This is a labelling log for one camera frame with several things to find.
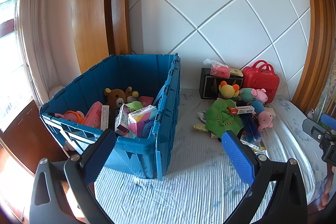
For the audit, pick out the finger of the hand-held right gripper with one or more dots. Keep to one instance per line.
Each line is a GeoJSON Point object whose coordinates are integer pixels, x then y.
{"type": "Point", "coordinates": [315, 130]}
{"type": "Point", "coordinates": [329, 121]}

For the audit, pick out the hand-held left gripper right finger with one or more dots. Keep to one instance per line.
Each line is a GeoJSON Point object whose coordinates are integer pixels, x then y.
{"type": "Point", "coordinates": [237, 158]}

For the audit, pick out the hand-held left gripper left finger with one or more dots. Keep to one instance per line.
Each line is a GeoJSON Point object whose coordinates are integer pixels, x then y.
{"type": "Point", "coordinates": [101, 155]}

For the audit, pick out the blue plastic storage crate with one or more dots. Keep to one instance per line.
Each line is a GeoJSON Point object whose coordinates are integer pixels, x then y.
{"type": "Point", "coordinates": [136, 153]}

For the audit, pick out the slim red white box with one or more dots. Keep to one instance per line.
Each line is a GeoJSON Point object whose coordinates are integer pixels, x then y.
{"type": "Point", "coordinates": [242, 110]}

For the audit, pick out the person's right hand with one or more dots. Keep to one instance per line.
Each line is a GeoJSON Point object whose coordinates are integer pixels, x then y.
{"type": "Point", "coordinates": [328, 187]}

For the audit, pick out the slim white pink box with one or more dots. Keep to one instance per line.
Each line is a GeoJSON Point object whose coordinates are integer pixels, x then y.
{"type": "Point", "coordinates": [105, 116]}

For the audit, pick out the pink flowered tissue pack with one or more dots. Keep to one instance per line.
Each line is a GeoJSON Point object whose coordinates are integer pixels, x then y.
{"type": "Point", "coordinates": [93, 115]}

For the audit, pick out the pig plush in blue clothes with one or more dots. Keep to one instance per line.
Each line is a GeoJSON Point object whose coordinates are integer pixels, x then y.
{"type": "Point", "coordinates": [263, 119]}

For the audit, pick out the small yellow packet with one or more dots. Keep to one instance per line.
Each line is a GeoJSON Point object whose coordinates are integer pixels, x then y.
{"type": "Point", "coordinates": [200, 127]}

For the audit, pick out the pig plush in orange dress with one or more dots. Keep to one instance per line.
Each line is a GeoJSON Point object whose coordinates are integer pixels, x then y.
{"type": "Point", "coordinates": [72, 116]}

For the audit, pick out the colourful sanitary pad pack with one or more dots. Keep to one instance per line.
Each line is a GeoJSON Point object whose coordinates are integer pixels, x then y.
{"type": "Point", "coordinates": [143, 121]}

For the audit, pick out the blue striped bed sheet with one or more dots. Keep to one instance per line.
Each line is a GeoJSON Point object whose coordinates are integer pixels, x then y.
{"type": "Point", "coordinates": [189, 187]}

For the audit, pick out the brown teddy bear plush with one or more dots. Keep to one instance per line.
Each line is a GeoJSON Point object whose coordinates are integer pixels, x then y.
{"type": "Point", "coordinates": [115, 99]}

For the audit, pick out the small tan bear plush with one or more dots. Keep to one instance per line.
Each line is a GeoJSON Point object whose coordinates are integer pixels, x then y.
{"type": "Point", "coordinates": [131, 94]}

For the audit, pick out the yellow orange duck plush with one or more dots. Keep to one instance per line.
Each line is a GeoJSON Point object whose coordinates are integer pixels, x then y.
{"type": "Point", "coordinates": [227, 90]}

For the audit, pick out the small pink packet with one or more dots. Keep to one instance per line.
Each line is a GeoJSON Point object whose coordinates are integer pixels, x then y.
{"type": "Point", "coordinates": [146, 100]}

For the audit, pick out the red toy suitcase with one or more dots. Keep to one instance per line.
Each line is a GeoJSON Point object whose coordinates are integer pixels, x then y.
{"type": "Point", "coordinates": [260, 82]}

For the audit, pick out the black gift box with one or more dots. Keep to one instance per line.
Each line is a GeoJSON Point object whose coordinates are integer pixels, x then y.
{"type": "Point", "coordinates": [208, 85]}

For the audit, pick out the dark wooden cabinet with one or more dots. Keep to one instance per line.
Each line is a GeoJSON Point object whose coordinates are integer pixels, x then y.
{"type": "Point", "coordinates": [23, 140]}

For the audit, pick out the small pale yellow box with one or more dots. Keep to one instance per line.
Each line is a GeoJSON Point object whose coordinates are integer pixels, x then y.
{"type": "Point", "coordinates": [236, 72]}

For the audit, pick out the pink tissue box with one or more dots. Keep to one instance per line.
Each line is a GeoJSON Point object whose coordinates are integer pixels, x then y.
{"type": "Point", "coordinates": [220, 71]}

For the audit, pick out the window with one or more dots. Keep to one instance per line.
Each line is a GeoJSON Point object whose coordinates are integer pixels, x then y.
{"type": "Point", "coordinates": [10, 56]}

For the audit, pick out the white curtain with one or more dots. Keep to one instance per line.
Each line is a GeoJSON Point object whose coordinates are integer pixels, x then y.
{"type": "Point", "coordinates": [44, 29]}

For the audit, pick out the wooden frame moulding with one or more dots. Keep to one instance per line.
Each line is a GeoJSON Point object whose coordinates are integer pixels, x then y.
{"type": "Point", "coordinates": [315, 56]}

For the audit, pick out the glossy wooden wall panel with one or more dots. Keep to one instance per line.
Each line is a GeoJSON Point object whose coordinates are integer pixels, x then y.
{"type": "Point", "coordinates": [89, 16]}

